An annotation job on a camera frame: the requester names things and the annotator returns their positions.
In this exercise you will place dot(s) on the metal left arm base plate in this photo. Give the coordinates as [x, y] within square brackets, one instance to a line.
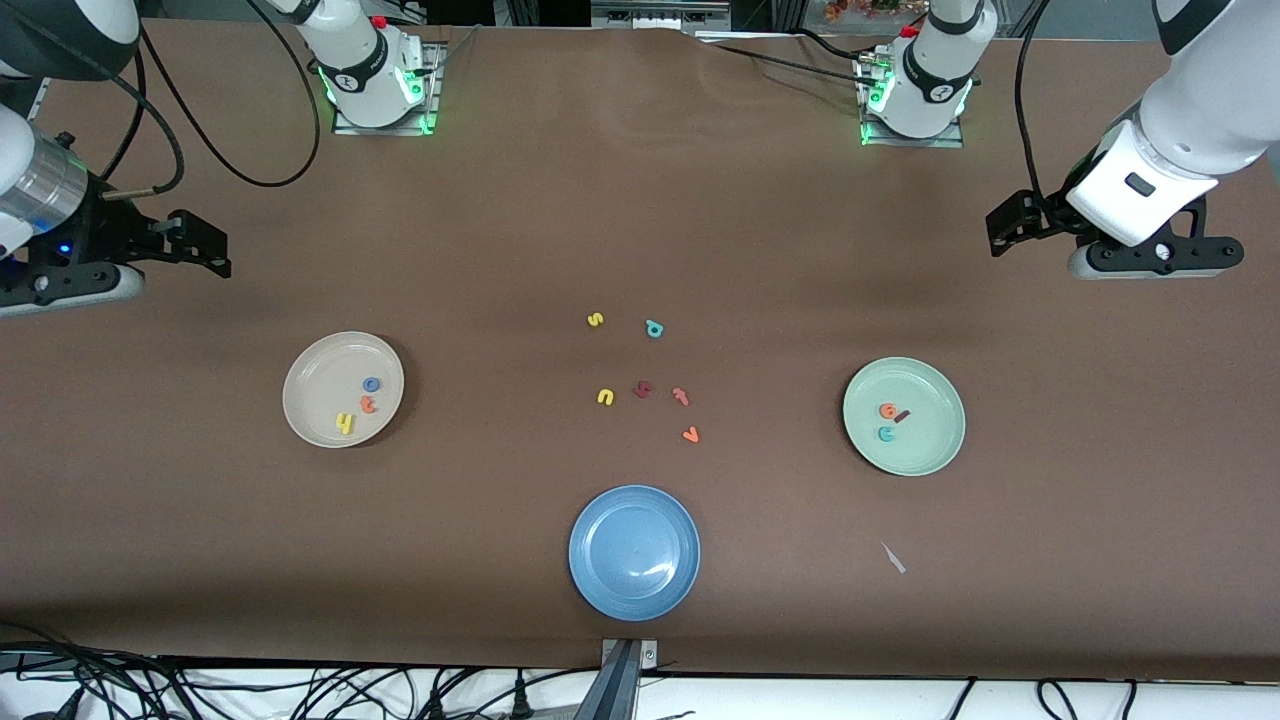
[910, 143]

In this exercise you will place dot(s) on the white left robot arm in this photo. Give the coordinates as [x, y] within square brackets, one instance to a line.
[935, 80]

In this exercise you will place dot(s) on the green plate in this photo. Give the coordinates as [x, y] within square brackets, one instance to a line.
[925, 450]

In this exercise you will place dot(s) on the brown table cover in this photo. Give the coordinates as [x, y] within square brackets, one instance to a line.
[640, 200]

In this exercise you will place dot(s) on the beige brown plate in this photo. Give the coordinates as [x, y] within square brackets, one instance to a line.
[320, 380]

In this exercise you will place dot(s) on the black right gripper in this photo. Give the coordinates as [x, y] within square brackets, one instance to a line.
[101, 236]

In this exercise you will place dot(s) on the blue plate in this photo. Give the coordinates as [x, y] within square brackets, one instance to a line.
[634, 553]

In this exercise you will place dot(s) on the gray equipment box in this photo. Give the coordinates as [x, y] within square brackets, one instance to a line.
[655, 12]

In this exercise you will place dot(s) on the gray camera mount bracket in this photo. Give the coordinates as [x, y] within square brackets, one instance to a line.
[620, 680]

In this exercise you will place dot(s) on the white paper scrap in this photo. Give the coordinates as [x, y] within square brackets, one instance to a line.
[893, 558]

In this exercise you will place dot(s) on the orange decoration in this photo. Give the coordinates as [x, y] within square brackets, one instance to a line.
[860, 8]

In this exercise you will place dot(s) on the yellow letter h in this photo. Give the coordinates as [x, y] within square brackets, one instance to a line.
[345, 424]

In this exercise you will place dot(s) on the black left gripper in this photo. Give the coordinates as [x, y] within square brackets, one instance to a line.
[1050, 213]

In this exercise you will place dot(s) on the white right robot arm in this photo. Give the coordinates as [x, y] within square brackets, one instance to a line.
[360, 70]

